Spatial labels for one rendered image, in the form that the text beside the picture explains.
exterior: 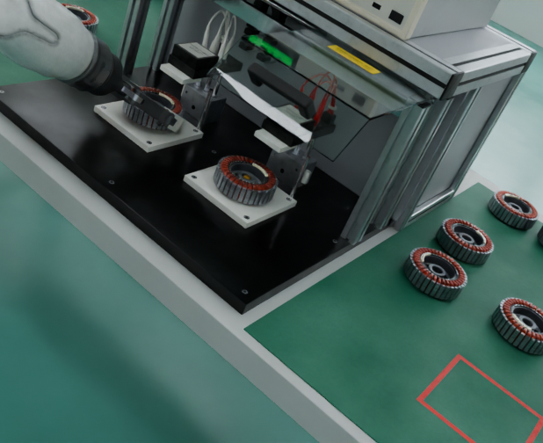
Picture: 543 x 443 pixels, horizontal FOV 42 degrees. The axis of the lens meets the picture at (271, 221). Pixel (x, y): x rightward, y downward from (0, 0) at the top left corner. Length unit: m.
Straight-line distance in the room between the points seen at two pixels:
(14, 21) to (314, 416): 0.66
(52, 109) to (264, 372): 0.64
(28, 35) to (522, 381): 0.91
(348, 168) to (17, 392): 0.96
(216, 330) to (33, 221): 1.39
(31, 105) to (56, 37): 0.31
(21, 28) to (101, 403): 1.08
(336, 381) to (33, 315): 1.18
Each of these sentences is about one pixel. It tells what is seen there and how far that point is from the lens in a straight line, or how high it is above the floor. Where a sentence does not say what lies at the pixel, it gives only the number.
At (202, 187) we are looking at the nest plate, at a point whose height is 0.78.
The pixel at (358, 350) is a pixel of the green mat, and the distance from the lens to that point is 1.08.
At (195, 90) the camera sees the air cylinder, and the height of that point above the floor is 0.82.
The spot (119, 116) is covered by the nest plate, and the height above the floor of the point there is 0.78.
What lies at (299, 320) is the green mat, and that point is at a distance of 1.08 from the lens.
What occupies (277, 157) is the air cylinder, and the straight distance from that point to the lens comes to 1.35.
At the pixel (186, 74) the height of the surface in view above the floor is 0.88.
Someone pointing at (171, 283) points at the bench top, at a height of 0.74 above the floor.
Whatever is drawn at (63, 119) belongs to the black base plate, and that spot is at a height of 0.77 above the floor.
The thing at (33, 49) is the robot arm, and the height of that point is 0.98.
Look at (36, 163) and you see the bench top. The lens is 1.23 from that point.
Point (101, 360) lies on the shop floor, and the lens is 1.95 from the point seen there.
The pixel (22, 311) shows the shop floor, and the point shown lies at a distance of 2.03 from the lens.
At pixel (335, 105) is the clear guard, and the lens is 0.99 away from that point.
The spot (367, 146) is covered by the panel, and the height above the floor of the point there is 0.87.
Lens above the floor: 1.41
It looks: 32 degrees down
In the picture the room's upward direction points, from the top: 23 degrees clockwise
